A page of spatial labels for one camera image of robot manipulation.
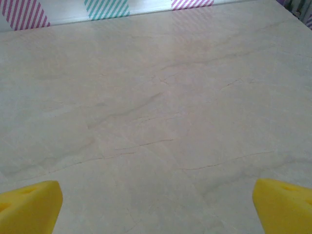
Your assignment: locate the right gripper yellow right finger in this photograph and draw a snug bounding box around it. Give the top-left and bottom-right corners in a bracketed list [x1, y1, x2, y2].
[252, 178, 312, 234]

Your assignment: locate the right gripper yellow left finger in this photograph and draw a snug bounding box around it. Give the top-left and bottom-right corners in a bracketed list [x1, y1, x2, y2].
[0, 180, 63, 234]

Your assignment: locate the aluminium frame post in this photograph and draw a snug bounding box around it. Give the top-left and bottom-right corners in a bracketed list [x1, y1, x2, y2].
[298, 0, 312, 27]

